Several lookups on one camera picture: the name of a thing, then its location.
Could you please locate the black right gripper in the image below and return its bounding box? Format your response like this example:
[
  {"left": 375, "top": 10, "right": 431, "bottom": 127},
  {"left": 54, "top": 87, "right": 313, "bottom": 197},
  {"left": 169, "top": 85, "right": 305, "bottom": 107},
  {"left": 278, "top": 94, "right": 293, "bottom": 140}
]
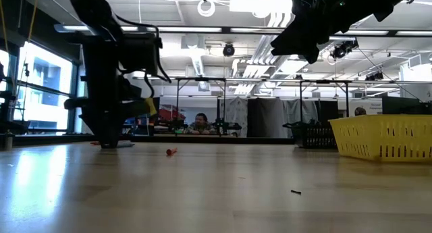
[{"left": 271, "top": 0, "right": 342, "bottom": 64}]

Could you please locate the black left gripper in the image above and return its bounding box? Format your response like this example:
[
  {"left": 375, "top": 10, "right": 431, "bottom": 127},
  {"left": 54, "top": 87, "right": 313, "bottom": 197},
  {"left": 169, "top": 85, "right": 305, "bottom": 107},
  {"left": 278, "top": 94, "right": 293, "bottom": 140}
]
[{"left": 63, "top": 74, "right": 153, "bottom": 149}]

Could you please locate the yellow paper tag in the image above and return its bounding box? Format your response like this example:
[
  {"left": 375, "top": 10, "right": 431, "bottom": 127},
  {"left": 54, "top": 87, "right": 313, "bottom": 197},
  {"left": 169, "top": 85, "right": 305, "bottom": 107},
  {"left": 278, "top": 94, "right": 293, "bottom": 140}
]
[{"left": 144, "top": 97, "right": 158, "bottom": 118}]

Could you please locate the white ceiling unit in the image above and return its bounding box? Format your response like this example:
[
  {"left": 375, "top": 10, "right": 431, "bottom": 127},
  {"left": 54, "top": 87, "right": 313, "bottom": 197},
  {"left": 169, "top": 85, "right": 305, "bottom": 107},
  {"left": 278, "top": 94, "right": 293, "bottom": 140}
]
[{"left": 228, "top": 0, "right": 294, "bottom": 20}]

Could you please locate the overhead light bar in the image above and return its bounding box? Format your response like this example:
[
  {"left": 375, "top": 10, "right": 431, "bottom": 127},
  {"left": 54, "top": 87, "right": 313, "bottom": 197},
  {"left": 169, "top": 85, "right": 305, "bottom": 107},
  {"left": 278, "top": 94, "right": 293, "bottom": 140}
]
[{"left": 53, "top": 23, "right": 432, "bottom": 38}]

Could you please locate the dark curtain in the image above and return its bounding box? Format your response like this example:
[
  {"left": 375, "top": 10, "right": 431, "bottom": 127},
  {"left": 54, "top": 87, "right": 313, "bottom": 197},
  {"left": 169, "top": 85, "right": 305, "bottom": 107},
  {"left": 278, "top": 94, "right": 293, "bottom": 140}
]
[{"left": 246, "top": 97, "right": 292, "bottom": 138}]

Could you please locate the black plastic basket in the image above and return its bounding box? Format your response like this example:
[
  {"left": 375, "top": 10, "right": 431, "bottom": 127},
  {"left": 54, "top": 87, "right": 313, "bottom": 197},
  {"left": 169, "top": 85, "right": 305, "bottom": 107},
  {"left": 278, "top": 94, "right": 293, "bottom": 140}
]
[{"left": 282, "top": 121, "right": 338, "bottom": 149}]

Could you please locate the white patterned curtain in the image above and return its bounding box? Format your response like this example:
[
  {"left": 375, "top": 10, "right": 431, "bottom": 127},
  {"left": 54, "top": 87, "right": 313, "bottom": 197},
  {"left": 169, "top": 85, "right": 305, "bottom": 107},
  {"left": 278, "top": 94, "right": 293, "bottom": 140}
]
[{"left": 225, "top": 97, "right": 249, "bottom": 136}]

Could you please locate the small grey cylinder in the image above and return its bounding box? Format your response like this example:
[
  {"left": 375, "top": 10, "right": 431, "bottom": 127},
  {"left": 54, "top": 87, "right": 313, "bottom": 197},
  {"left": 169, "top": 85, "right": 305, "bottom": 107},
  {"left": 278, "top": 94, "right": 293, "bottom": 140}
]
[{"left": 3, "top": 131, "right": 14, "bottom": 150}]

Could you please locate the black computer monitor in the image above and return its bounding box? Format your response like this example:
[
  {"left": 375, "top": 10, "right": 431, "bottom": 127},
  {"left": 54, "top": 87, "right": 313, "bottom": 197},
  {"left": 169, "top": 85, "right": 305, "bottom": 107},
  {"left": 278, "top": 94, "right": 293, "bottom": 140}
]
[{"left": 381, "top": 96, "right": 432, "bottom": 115}]

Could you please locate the yellow plastic basket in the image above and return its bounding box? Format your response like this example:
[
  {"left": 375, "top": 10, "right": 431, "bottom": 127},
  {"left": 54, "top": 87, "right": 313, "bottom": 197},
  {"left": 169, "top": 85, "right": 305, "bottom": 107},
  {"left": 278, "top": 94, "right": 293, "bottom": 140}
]
[{"left": 329, "top": 113, "right": 432, "bottom": 163}]

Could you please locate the window with dark frame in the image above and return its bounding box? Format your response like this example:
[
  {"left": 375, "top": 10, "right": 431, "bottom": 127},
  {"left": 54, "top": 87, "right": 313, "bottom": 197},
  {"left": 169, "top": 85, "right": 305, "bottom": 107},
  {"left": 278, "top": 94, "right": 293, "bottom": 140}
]
[{"left": 0, "top": 40, "right": 82, "bottom": 134}]

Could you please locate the black background rig frame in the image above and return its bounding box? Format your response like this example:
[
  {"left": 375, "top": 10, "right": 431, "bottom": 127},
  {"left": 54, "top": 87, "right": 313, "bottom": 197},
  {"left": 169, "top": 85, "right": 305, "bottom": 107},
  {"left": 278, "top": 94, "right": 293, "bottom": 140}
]
[
  {"left": 174, "top": 76, "right": 227, "bottom": 136},
  {"left": 298, "top": 79, "right": 350, "bottom": 126}
]

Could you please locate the black round overhead camera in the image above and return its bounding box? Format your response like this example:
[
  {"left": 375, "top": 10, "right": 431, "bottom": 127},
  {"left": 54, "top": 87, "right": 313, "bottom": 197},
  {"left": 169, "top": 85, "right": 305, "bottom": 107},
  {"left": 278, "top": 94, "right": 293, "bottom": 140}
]
[{"left": 222, "top": 42, "right": 236, "bottom": 57}]

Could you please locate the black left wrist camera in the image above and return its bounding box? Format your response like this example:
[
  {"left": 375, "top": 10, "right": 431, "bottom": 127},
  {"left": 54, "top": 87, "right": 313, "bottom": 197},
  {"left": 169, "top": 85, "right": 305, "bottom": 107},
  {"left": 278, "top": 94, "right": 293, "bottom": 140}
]
[{"left": 118, "top": 32, "right": 163, "bottom": 76}]

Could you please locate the black aluminium table frame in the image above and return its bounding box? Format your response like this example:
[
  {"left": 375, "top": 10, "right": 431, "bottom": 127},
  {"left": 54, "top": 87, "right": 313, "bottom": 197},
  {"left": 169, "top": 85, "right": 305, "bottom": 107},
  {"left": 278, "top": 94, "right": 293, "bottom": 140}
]
[{"left": 13, "top": 134, "right": 298, "bottom": 146}]

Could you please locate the white ring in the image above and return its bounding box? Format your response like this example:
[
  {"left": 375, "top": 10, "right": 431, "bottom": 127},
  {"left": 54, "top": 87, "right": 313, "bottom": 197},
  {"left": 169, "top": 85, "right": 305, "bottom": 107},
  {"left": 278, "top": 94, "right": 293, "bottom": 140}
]
[{"left": 196, "top": 0, "right": 217, "bottom": 18}]

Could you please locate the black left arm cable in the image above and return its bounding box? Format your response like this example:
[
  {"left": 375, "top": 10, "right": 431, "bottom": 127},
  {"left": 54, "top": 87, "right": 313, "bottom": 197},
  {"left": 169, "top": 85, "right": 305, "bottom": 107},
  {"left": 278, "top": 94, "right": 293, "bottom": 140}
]
[{"left": 114, "top": 15, "right": 172, "bottom": 99}]

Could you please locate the yellowish cable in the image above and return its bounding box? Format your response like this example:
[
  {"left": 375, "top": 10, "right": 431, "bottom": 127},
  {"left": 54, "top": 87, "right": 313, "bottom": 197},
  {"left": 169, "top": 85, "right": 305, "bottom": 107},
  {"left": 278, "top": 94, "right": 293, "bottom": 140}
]
[{"left": 0, "top": 0, "right": 38, "bottom": 57}]

